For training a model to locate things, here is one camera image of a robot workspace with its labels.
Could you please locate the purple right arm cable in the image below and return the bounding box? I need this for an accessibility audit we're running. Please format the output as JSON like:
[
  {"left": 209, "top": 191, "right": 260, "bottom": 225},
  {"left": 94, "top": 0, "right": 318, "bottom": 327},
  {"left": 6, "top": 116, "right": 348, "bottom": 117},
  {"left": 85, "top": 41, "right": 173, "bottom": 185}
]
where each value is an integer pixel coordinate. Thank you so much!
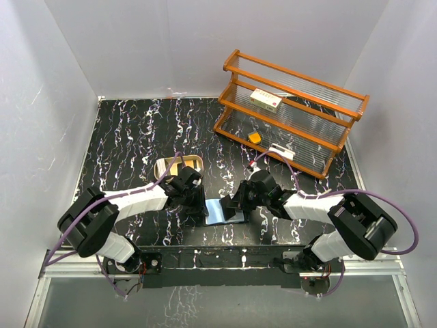
[{"left": 248, "top": 152, "right": 420, "bottom": 256}]

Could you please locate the small orange yellow block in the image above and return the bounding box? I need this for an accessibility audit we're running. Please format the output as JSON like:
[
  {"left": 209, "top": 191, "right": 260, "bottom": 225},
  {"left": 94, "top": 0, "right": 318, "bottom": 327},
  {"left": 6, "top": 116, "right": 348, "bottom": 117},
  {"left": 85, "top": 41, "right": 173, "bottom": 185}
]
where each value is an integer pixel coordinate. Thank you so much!
[{"left": 248, "top": 132, "right": 262, "bottom": 144}]

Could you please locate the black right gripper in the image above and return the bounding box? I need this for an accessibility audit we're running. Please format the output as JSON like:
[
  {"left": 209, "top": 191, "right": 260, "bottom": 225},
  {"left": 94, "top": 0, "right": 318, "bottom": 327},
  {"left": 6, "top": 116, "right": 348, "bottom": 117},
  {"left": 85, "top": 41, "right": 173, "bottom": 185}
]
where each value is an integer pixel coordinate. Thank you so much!
[{"left": 227, "top": 180, "right": 270, "bottom": 211}]

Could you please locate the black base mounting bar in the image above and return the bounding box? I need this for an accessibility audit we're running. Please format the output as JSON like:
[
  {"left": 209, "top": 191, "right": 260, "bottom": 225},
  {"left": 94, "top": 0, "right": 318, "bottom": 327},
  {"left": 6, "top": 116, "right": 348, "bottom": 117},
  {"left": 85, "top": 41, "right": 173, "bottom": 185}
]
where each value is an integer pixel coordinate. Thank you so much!
[{"left": 143, "top": 245, "right": 306, "bottom": 288}]

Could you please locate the black blue card holder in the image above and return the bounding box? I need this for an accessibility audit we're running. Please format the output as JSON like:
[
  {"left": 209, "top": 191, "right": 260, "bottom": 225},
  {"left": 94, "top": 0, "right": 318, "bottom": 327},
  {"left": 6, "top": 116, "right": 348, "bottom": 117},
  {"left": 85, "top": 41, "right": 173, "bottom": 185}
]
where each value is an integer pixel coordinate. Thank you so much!
[{"left": 204, "top": 199, "right": 249, "bottom": 226}]

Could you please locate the beige oval plastic tray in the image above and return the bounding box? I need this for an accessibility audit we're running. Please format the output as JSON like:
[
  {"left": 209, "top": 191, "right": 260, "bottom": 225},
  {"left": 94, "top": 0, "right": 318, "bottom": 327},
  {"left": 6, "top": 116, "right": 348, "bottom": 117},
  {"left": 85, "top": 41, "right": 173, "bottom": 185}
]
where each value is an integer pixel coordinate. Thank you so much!
[{"left": 154, "top": 154, "right": 203, "bottom": 179}]

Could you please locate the stack of credit cards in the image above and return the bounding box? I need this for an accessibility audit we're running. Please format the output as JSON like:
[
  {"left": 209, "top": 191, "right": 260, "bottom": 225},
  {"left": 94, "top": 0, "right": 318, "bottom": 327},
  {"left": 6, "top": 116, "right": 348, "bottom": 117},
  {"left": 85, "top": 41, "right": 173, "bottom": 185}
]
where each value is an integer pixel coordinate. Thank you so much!
[{"left": 154, "top": 158, "right": 168, "bottom": 179}]

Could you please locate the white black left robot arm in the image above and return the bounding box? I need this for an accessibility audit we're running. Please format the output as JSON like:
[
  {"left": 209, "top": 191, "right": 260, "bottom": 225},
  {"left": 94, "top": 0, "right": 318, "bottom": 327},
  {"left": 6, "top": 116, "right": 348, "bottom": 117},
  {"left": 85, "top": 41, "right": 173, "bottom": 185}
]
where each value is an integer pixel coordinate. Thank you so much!
[{"left": 57, "top": 167, "right": 208, "bottom": 273}]

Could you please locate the white black small device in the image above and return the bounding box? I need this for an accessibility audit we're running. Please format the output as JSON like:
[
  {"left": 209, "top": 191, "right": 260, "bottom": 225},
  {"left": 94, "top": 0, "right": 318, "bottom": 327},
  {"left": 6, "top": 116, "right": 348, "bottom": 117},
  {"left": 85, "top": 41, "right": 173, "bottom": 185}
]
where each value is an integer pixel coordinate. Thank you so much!
[{"left": 268, "top": 143, "right": 296, "bottom": 161}]

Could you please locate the white red small box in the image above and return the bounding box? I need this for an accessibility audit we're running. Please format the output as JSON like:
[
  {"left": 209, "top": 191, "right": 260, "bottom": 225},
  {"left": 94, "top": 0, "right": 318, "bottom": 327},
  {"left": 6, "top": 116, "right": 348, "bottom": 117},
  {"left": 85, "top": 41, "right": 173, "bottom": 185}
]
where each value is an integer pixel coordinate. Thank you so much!
[{"left": 249, "top": 88, "right": 282, "bottom": 113}]

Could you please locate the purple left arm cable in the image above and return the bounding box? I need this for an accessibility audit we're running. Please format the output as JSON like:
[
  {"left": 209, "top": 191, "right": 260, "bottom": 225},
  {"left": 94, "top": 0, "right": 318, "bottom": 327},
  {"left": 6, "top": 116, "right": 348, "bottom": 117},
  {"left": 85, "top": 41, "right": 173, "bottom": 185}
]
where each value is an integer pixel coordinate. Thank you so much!
[{"left": 44, "top": 150, "right": 185, "bottom": 267}]

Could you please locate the orange wooden shelf rack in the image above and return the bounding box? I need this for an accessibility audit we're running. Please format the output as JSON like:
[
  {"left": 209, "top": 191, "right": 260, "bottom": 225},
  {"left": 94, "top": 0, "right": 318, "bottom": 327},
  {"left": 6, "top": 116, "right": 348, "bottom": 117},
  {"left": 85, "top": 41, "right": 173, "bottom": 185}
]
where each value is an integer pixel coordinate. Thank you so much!
[{"left": 214, "top": 50, "right": 369, "bottom": 179}]

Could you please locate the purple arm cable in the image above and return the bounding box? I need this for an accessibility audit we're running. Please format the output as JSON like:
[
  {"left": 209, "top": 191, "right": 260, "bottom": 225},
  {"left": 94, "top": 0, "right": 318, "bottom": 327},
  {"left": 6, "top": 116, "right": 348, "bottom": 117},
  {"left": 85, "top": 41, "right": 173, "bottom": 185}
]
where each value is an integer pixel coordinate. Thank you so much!
[
  {"left": 248, "top": 152, "right": 420, "bottom": 256},
  {"left": 44, "top": 150, "right": 185, "bottom": 267}
]

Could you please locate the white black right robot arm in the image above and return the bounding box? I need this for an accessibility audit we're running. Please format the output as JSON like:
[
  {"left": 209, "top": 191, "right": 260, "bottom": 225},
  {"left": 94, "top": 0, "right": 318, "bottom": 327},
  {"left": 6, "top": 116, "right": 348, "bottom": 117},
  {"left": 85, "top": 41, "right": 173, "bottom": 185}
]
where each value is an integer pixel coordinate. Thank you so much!
[{"left": 220, "top": 169, "right": 397, "bottom": 271}]

